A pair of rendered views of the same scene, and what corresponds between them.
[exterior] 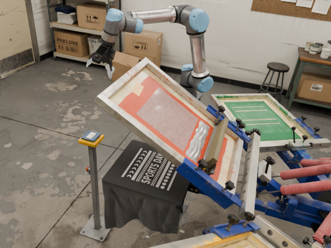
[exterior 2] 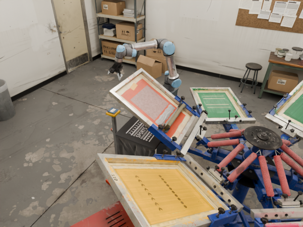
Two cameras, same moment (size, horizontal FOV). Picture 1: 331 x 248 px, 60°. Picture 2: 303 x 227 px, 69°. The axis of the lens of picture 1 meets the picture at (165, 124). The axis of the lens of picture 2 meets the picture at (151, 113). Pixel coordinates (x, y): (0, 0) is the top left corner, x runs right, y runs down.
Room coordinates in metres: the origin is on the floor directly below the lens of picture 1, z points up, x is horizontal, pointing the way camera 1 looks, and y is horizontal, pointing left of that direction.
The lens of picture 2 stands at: (-0.49, -0.39, 2.50)
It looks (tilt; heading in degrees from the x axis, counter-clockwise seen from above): 35 degrees down; 11
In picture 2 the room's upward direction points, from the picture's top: 1 degrees clockwise
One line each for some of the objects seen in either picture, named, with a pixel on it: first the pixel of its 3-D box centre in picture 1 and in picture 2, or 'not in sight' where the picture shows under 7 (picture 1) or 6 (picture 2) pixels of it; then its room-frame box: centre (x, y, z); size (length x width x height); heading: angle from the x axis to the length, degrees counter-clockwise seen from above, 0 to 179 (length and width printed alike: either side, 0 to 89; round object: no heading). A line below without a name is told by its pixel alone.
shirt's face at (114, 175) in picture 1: (154, 168); (144, 129); (1.36, 0.04, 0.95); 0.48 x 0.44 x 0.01; 75
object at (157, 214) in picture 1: (141, 216); (135, 155); (1.16, 0.09, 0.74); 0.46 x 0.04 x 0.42; 75
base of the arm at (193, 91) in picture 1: (187, 89); (168, 85); (1.89, -0.13, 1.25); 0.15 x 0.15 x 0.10
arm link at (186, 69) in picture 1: (189, 74); (169, 76); (1.89, -0.14, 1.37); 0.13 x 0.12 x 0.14; 33
